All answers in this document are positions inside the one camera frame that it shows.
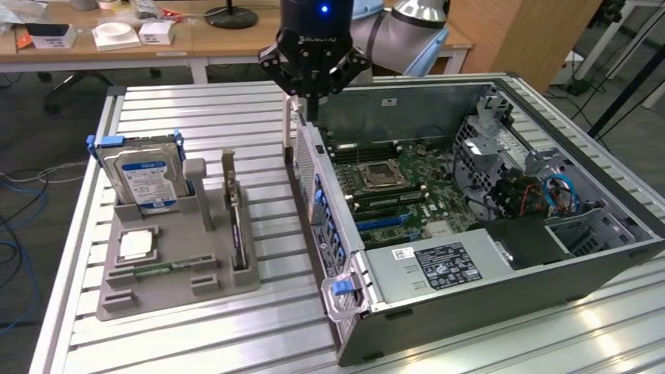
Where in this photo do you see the blue floor cable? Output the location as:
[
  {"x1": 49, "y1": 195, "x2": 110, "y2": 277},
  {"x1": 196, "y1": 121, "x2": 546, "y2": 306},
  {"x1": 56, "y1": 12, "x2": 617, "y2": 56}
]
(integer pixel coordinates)
[{"x1": 0, "y1": 171, "x2": 49, "y2": 336}]

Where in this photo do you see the hard disk with blue bracket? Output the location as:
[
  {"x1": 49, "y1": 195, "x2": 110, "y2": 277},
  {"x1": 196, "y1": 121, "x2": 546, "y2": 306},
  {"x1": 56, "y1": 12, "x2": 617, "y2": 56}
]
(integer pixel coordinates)
[{"x1": 85, "y1": 130, "x2": 190, "y2": 215}]

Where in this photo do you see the clear plastic bag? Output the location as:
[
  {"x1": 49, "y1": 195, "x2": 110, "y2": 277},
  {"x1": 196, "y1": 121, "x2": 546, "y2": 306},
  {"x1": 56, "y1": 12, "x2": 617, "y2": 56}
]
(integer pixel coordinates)
[{"x1": 0, "y1": 0, "x2": 32, "y2": 34}]

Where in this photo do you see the green motherboard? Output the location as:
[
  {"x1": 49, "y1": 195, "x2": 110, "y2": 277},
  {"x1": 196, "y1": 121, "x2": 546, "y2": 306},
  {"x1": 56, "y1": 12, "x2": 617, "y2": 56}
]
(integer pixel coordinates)
[{"x1": 320, "y1": 136, "x2": 489, "y2": 250}]

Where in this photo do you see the black office chair base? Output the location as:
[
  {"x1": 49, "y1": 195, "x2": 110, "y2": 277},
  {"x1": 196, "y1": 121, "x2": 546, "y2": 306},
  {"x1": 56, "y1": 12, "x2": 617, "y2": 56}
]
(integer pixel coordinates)
[{"x1": 40, "y1": 69, "x2": 116, "y2": 115}]

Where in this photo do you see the grey power supply unit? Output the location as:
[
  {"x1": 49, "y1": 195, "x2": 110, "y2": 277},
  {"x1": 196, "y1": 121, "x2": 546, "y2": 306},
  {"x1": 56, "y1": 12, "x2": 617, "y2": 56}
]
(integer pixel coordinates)
[{"x1": 365, "y1": 228, "x2": 515, "y2": 305}]

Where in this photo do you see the silver CPU chip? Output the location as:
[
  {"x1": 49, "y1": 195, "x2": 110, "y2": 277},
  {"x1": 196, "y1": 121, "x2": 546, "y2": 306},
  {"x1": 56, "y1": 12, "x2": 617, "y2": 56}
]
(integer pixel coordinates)
[{"x1": 117, "y1": 230, "x2": 157, "y2": 261}]

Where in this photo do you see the black open PC case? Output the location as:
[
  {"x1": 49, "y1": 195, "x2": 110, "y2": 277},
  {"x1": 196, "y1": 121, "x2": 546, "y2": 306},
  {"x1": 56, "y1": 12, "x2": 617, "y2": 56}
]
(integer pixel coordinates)
[{"x1": 282, "y1": 71, "x2": 665, "y2": 368}]

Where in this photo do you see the grey parts rack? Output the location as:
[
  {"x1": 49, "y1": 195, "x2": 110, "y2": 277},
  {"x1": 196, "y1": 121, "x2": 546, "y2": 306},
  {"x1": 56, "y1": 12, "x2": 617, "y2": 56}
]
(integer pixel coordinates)
[{"x1": 96, "y1": 157, "x2": 262, "y2": 323}]

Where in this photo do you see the white box with black top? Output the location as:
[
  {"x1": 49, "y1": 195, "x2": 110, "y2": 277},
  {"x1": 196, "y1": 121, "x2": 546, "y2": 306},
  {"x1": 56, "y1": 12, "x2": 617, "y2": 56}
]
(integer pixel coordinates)
[{"x1": 25, "y1": 23, "x2": 78, "y2": 50}]

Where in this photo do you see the metal disk bay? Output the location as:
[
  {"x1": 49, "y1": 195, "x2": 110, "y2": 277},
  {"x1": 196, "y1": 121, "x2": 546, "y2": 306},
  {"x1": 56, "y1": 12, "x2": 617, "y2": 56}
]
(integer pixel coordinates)
[{"x1": 543, "y1": 206, "x2": 657, "y2": 260}]

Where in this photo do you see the blue wire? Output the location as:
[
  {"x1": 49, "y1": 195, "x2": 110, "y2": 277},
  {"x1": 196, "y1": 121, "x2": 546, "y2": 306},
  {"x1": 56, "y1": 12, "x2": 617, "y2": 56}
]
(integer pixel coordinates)
[{"x1": 541, "y1": 174, "x2": 582, "y2": 216}]

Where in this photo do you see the grey card retainer bar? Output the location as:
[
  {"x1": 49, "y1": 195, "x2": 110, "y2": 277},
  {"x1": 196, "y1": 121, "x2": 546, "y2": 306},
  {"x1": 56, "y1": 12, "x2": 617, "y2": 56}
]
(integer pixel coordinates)
[{"x1": 281, "y1": 94, "x2": 309, "y2": 157}]

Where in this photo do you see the wooden cabinet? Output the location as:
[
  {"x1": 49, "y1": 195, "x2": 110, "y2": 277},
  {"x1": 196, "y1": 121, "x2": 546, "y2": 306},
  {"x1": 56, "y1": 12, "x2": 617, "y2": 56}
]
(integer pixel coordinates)
[{"x1": 460, "y1": 0, "x2": 606, "y2": 94}]

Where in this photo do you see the small silver chipset heatsink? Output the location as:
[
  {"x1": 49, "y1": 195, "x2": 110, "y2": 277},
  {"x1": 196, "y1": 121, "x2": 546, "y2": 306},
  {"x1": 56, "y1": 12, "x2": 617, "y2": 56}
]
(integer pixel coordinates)
[{"x1": 426, "y1": 221, "x2": 460, "y2": 236}]

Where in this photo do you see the black power adapter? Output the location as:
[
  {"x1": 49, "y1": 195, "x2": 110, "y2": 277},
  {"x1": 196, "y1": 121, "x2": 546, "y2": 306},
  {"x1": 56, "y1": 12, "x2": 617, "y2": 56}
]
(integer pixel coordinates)
[{"x1": 563, "y1": 77, "x2": 591, "y2": 97}]

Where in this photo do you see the blue expansion slot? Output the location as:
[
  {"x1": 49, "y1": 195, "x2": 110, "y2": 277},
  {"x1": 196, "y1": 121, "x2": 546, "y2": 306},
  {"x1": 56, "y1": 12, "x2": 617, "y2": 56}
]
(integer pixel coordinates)
[{"x1": 354, "y1": 212, "x2": 416, "y2": 231}]

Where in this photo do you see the white bowl-shaped holder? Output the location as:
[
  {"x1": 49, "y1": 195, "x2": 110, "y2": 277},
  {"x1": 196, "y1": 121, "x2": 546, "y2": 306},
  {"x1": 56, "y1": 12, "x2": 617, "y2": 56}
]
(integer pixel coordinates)
[{"x1": 92, "y1": 21, "x2": 142, "y2": 51}]

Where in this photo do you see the installed green RAM stick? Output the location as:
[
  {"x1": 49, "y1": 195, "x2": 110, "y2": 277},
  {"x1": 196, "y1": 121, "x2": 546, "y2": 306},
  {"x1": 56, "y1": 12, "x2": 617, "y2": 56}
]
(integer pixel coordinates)
[{"x1": 352, "y1": 189, "x2": 426, "y2": 210}]

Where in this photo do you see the RAM memory stick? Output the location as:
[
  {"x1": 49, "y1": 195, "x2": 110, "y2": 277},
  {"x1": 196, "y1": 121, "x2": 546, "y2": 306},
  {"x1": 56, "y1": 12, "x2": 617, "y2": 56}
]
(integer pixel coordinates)
[{"x1": 221, "y1": 149, "x2": 250, "y2": 270}]

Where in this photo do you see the green RAM stick on rack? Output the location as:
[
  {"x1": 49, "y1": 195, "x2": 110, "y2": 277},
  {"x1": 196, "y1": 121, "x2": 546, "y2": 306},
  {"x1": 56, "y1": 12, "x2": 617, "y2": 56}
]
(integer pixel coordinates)
[{"x1": 132, "y1": 261, "x2": 196, "y2": 273}]

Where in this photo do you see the perforated metal drive cage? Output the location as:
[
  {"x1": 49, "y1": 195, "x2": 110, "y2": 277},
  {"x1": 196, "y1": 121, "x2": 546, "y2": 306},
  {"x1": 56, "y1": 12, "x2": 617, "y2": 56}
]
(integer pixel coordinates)
[{"x1": 450, "y1": 115, "x2": 526, "y2": 203}]

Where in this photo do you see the small white cardboard box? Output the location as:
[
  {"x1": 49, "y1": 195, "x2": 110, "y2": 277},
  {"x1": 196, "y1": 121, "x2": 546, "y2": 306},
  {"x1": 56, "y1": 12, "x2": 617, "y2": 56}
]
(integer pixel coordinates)
[{"x1": 137, "y1": 19, "x2": 177, "y2": 46}]

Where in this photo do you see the white floor cable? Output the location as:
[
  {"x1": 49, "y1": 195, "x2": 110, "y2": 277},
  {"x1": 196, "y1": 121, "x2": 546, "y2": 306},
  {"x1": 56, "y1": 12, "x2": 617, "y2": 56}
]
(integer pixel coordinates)
[{"x1": 4, "y1": 161, "x2": 86, "y2": 184}]

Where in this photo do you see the white floor box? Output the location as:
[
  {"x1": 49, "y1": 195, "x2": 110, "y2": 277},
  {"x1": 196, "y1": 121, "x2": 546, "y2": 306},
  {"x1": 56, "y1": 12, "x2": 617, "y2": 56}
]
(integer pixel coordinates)
[{"x1": 549, "y1": 50, "x2": 586, "y2": 85}]

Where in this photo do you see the metal CPU socket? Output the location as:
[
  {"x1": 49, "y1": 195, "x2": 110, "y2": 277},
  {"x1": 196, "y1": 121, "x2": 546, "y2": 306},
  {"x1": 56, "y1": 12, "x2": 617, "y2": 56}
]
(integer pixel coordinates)
[{"x1": 358, "y1": 158, "x2": 405, "y2": 192}]

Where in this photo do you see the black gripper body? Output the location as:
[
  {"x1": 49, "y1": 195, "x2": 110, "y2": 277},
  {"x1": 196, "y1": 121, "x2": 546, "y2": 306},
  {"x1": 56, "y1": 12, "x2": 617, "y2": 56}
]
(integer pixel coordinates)
[{"x1": 277, "y1": 0, "x2": 356, "y2": 79}]

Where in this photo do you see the white table frame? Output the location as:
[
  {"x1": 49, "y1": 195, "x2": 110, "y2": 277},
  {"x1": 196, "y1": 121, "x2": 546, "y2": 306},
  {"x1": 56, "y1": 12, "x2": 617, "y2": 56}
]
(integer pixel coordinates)
[{"x1": 573, "y1": 0, "x2": 639, "y2": 79}]

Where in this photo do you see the wooden desk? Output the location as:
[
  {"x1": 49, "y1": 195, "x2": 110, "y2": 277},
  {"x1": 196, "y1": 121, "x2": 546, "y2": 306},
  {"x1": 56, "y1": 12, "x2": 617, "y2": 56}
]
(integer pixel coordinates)
[{"x1": 0, "y1": 0, "x2": 474, "y2": 75}]

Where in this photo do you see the black lamp base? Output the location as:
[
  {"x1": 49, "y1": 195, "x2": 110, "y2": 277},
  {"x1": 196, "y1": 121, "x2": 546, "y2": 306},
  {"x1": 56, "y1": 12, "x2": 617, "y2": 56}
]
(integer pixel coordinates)
[{"x1": 204, "y1": 0, "x2": 260, "y2": 30}]

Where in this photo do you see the black stand pole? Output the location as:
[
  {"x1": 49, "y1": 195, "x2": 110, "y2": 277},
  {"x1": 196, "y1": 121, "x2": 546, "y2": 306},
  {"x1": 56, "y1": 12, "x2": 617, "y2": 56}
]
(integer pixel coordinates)
[{"x1": 586, "y1": 0, "x2": 665, "y2": 139}]

